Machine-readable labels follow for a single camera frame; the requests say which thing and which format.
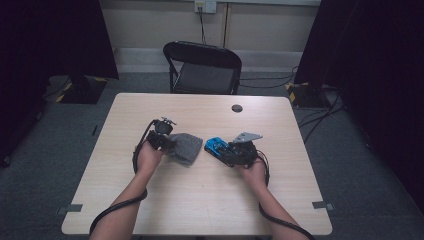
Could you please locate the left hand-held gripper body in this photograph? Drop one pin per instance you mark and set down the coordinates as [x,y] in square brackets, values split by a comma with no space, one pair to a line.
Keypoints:
[160,135]

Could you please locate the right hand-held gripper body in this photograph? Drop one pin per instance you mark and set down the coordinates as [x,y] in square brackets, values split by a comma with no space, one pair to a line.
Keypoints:
[245,153]

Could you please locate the blue toy car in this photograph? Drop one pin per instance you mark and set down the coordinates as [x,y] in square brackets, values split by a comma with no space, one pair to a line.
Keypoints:
[215,145]

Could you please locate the grey terry cloth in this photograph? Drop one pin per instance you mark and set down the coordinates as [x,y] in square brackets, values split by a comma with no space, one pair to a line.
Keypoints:
[186,148]

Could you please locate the person's right hand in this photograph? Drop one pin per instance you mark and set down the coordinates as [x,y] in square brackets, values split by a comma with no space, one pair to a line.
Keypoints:
[256,175]

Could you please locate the person's left hand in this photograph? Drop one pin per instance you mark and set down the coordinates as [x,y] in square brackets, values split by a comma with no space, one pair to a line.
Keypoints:
[148,160]

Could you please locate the round dark table grommet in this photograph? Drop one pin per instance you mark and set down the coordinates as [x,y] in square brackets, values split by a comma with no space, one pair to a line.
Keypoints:
[237,108]

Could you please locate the black folding chair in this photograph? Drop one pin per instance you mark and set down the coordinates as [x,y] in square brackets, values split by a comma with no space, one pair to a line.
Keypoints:
[203,78]

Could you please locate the yellow black striped stand base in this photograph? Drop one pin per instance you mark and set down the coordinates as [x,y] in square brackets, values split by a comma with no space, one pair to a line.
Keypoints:
[305,95]

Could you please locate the grey tape strip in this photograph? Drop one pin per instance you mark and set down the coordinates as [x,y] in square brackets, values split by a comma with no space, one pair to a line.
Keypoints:
[70,208]
[322,205]

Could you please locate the dark curtain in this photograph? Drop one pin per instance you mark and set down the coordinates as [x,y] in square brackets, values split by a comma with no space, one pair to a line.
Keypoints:
[376,66]
[50,36]

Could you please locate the dark stand base plate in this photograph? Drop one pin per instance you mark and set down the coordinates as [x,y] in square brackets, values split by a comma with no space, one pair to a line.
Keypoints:
[83,91]

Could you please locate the thin wall conduit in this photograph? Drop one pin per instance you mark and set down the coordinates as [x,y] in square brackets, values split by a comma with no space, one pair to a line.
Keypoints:
[226,23]

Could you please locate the white wall socket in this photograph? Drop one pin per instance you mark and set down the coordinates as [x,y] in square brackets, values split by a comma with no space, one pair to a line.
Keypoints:
[205,6]

